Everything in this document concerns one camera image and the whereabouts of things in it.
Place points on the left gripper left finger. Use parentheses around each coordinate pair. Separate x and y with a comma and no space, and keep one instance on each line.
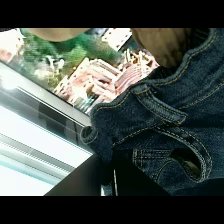
(80,181)

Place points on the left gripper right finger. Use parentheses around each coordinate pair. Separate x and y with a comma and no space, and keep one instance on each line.
(136,185)

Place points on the blue jeans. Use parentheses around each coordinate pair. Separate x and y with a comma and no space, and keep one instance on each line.
(173,110)

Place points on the brown garment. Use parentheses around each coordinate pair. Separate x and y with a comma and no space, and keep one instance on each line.
(163,45)

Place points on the tan garment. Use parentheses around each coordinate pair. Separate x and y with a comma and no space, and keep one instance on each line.
(56,33)

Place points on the silver frame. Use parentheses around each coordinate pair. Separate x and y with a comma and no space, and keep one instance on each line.
(40,95)

